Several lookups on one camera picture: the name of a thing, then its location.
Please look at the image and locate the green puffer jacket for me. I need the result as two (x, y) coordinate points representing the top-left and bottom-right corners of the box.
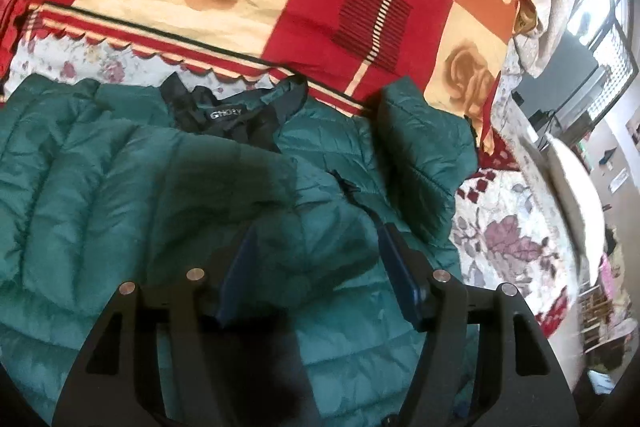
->
(0, 74), (481, 427)

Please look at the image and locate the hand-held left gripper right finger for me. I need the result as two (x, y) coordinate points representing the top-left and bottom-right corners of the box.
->
(378, 223), (582, 427)

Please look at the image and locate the white floral quilt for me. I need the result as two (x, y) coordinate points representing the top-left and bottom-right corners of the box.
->
(0, 36), (592, 389)

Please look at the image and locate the white curved furniture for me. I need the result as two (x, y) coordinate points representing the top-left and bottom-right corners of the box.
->
(542, 132), (609, 289)

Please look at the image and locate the window with grille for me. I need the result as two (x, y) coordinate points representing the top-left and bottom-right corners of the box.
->
(565, 0), (640, 128)

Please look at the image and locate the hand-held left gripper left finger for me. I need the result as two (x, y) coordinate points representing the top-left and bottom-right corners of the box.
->
(50, 226), (260, 427)

